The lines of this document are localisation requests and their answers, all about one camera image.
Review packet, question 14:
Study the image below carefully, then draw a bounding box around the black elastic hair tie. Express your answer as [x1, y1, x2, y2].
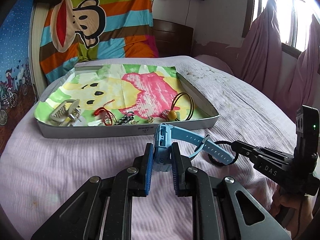
[208, 140, 240, 168]

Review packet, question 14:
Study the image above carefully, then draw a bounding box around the brown hair tie yellow bead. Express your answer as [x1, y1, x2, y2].
[161, 92, 195, 121]

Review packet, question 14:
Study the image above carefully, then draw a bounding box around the light blue smart watch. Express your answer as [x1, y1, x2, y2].
[152, 122, 235, 172]

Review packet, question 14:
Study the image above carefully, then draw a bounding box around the red string bracelet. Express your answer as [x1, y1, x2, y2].
[93, 99, 117, 126]

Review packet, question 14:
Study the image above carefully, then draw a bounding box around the black wavy hair clip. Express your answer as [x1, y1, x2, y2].
[116, 111, 135, 125]

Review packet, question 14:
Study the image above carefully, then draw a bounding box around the small gold earring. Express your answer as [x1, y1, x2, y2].
[146, 116, 154, 124]

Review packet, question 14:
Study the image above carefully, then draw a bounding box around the beige plastic hair claw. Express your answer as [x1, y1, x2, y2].
[49, 99, 81, 126]

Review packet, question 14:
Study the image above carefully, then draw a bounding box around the person's right hand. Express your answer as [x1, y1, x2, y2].
[269, 185, 315, 236]

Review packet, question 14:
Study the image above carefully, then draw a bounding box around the pink striped bed cover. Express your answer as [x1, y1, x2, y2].
[1, 56, 296, 239]

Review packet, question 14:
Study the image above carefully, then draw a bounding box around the pink window curtain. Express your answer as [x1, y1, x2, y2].
[233, 0, 319, 121]

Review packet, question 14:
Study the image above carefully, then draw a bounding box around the white hair clip piece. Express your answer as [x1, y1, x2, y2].
[87, 119, 104, 126]

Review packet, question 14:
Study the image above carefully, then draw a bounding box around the pink pillow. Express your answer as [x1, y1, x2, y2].
[194, 55, 234, 75]

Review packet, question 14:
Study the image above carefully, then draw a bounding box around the grey shallow cardboard tray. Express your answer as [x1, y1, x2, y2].
[37, 64, 219, 138]

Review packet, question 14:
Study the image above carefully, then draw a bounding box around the colourful crumpled paper liner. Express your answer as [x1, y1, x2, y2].
[34, 64, 201, 127]

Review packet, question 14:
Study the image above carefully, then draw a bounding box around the dark wooden headboard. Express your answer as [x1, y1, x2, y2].
[152, 19, 194, 57]

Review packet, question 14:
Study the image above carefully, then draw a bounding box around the blue polka-dot fabric wardrobe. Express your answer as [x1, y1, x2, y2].
[1, 0, 36, 152]

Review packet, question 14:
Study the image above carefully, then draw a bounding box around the striped monkey cartoon blanket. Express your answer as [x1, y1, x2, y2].
[36, 0, 159, 83]

